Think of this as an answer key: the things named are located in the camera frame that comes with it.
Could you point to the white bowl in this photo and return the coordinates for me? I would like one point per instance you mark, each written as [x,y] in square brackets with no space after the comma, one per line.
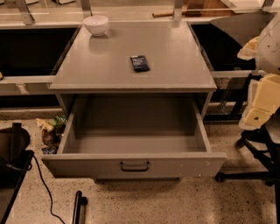
[96,25]

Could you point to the left dark bin counter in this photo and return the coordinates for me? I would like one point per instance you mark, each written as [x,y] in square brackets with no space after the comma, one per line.
[30,56]

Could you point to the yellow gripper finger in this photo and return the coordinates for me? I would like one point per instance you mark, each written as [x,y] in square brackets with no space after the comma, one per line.
[263,102]
[248,52]

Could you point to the black drawer handle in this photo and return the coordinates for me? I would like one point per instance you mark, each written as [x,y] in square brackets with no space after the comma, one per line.
[134,167]

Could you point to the black robot base left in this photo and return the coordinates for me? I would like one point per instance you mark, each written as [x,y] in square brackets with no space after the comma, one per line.
[15,160]

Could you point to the open grey top drawer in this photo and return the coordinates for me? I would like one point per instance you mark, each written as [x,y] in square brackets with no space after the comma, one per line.
[102,132]

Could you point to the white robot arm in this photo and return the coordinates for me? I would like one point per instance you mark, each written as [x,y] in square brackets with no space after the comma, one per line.
[268,48]

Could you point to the pile of snack bags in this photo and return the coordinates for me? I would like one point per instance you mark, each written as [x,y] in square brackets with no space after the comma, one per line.
[51,133]

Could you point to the wooden stick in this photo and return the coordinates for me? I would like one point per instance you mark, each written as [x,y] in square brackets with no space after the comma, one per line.
[166,14]

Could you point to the dark blue rxbar wrapper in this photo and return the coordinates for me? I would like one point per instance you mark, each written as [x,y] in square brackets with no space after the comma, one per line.
[139,63]

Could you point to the black bar on floor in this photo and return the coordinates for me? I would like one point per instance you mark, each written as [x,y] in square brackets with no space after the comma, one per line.
[79,208]

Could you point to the grey drawer cabinet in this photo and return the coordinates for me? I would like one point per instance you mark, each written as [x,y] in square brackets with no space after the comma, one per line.
[103,64]

